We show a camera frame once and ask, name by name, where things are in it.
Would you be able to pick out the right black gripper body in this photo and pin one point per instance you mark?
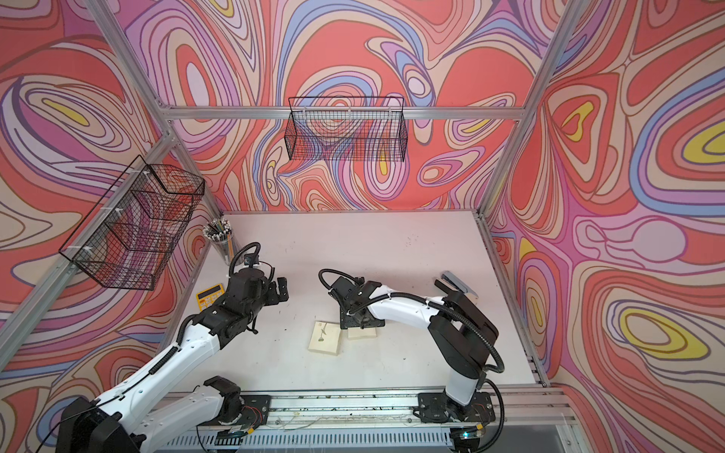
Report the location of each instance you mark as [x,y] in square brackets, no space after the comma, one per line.
[350,321]

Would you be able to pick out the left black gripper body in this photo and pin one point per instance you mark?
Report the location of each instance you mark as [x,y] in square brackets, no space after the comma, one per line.
[268,295]

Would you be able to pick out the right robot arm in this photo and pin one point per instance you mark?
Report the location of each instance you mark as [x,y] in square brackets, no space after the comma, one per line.
[463,335]

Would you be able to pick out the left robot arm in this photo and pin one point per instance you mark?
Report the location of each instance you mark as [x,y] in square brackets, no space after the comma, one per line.
[127,418]

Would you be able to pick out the yellow calculator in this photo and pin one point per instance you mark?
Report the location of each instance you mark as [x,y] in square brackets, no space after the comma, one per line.
[206,298]

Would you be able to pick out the metal pen cup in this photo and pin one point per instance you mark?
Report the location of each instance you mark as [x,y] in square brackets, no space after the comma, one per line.
[220,234]

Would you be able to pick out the grey stapler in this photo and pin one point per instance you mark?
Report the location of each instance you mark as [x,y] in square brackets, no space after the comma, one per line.
[454,282]

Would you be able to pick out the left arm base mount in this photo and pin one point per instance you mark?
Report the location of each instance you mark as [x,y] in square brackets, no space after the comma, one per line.
[249,411]

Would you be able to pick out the black wire basket left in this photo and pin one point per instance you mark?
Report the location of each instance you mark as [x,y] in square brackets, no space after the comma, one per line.
[131,240]

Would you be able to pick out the black wire basket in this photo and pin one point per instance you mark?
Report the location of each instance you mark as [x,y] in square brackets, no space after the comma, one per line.
[131,240]
[346,129]

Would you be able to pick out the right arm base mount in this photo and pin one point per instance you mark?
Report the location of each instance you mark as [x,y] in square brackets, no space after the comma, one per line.
[438,408]

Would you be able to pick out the black wire basket back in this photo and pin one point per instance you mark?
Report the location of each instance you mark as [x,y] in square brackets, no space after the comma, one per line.
[346,129]

